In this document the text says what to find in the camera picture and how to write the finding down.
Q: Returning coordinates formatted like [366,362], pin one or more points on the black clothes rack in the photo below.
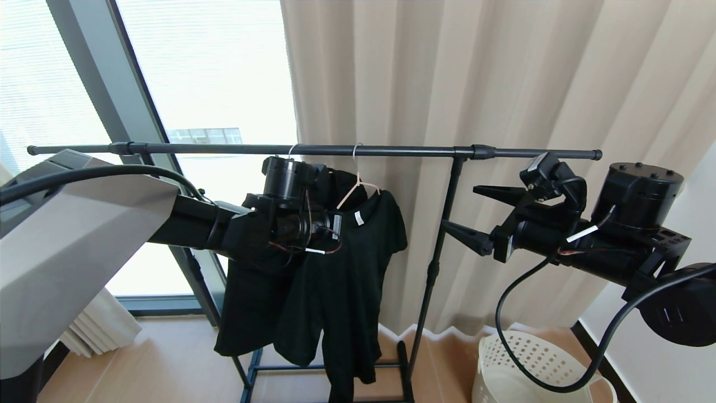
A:
[391,150]

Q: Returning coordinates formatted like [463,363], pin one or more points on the black shorts with white logo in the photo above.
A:
[251,302]

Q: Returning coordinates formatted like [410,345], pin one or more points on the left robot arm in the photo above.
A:
[84,240]

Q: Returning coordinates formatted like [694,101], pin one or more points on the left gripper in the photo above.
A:
[316,226]

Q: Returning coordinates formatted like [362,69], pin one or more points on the pink clothes hanger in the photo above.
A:
[292,150]
[358,182]

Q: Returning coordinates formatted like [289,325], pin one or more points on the black garment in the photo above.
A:
[347,280]

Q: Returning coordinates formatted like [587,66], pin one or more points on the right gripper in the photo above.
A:
[531,235]

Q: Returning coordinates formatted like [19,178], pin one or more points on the white laundry basket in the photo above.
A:
[531,364]

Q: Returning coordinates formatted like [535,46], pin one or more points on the window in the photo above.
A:
[212,67]

